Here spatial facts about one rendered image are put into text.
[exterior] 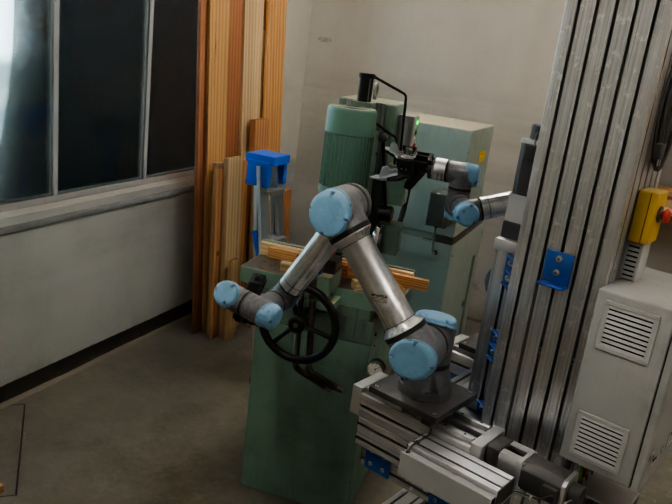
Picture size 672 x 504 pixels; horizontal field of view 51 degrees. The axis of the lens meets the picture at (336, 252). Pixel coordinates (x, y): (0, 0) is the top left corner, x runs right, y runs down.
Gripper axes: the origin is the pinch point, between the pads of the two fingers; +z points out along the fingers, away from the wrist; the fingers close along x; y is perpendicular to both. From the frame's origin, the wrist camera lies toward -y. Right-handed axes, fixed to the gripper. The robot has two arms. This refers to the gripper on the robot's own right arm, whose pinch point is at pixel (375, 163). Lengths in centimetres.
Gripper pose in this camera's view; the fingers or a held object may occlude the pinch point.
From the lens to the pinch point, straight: 244.9
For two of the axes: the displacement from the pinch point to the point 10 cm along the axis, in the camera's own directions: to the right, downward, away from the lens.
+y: -0.8, -6.3, -7.7
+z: -9.5, -2.0, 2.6
